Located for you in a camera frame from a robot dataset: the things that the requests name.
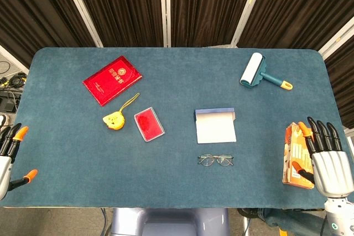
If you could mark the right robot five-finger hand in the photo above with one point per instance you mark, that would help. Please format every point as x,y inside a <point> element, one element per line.
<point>332,172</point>

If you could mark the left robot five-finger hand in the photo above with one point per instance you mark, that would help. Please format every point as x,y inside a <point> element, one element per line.
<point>4,169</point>

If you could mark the white blue-edged box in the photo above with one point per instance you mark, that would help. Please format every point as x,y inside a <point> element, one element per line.
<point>215,128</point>

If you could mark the eyeglasses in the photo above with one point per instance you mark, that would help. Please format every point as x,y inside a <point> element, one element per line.
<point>206,160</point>

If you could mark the red ink pad clear case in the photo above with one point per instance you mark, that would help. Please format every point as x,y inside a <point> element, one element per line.
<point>149,124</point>

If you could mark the orange snack box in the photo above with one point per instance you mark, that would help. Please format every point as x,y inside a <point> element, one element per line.
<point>290,150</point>

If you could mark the crumpled blue fabric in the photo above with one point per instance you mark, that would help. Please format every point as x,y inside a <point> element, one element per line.
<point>290,218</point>

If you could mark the black floor power box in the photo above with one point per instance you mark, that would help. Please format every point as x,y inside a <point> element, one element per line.
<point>8,104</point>

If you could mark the blue velvet table cloth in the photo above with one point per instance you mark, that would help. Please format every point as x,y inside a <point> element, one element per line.
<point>83,164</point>

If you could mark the dark curtain screen panel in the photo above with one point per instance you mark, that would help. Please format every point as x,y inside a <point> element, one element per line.
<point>343,81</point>
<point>204,4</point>
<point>121,4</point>
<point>33,6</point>
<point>298,6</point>

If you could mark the black shoe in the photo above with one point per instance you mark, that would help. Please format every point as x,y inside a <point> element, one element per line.
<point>249,212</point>

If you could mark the white table leg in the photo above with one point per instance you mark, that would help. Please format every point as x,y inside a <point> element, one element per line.
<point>245,227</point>

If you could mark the yellow tape measure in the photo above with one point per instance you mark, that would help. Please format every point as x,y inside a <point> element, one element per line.
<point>113,121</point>

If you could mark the teal lint roller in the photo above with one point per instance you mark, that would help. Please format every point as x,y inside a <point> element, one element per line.
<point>251,68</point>

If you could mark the red certificate booklet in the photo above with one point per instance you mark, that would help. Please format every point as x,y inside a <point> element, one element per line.
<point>112,81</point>

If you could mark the grey-blue robot torso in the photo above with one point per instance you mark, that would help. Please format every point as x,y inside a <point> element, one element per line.
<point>171,222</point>

